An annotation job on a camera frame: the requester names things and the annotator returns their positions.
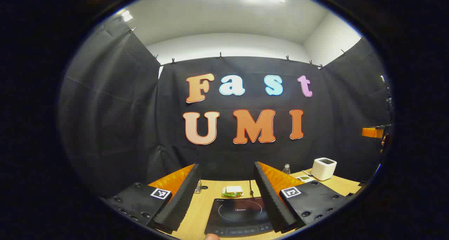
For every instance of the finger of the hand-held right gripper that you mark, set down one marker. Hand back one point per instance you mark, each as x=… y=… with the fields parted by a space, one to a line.
x=370 y=132

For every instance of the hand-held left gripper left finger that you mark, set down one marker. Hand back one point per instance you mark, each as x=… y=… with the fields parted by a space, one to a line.
x=182 y=201

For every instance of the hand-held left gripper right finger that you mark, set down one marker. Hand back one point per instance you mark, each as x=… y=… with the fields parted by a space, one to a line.
x=272 y=198

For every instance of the black induction cooktop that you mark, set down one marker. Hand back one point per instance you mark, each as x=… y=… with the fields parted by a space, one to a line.
x=235 y=215

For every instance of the clear plastic water bottle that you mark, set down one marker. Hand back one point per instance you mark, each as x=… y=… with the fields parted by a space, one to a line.
x=286 y=170

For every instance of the white tray with seasonings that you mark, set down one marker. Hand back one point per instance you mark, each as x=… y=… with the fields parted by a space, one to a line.
x=304 y=178

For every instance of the sandwich with lettuce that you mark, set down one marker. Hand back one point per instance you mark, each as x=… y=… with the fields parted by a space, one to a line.
x=233 y=190

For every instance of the white square box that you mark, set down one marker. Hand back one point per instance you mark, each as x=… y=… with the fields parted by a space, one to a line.
x=322 y=170

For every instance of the black backdrop cloth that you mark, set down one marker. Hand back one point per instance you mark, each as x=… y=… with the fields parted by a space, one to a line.
x=115 y=127

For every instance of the row of black cloth clips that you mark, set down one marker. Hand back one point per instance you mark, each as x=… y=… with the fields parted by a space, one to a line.
x=220 y=55

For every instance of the small ceiling light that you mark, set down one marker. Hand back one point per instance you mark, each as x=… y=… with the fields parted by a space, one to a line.
x=126 y=15

